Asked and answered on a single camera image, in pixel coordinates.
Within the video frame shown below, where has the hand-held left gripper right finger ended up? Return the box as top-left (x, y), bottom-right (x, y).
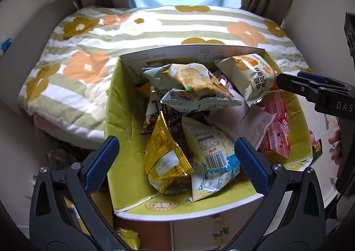
top-left (234, 137), bottom-right (326, 251)

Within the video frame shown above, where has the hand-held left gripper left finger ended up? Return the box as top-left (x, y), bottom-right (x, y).
top-left (29, 135), bottom-right (131, 251)

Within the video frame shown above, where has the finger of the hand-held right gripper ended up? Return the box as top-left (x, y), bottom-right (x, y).
top-left (275, 72), bottom-right (321, 100)
top-left (297, 71), bottom-right (350, 89)

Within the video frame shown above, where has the pink strawberry snack packet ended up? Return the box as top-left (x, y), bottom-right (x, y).
top-left (257, 92), bottom-right (292, 159)

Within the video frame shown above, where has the plain white snack packet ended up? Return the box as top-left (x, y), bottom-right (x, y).
top-left (205, 102), bottom-right (274, 149)

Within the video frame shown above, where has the cream egg cake packet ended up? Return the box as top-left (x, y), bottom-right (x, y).
top-left (214, 53), bottom-right (284, 108)

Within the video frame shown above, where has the yellow-green cardboard box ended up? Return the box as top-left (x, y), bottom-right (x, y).
top-left (105, 44), bottom-right (314, 220)

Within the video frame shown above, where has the blue and white snack packet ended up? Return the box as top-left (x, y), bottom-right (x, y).
top-left (181, 115), bottom-right (242, 203)

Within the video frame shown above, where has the gold snack packet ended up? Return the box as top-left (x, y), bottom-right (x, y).
top-left (144, 110), bottom-right (194, 194)

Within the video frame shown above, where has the snickers bar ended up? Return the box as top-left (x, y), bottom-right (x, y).
top-left (140, 93), bottom-right (211, 141)

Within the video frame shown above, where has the grey chips packet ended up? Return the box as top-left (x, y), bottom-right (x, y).
top-left (141, 63), bottom-right (243, 115)

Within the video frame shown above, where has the person's right hand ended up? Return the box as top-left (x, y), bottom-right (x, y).
top-left (329, 128), bottom-right (343, 166)

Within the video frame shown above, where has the cream patterned tablecloth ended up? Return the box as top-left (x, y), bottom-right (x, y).
top-left (170, 93), bottom-right (342, 251)

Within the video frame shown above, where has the small yellow snack packet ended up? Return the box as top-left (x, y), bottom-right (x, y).
top-left (116, 227), bottom-right (141, 251)

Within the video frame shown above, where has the floral striped blanket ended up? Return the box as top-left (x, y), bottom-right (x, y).
top-left (17, 5), bottom-right (315, 147)

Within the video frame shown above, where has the blue and white item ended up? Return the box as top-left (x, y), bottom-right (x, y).
top-left (0, 37), bottom-right (12, 59)

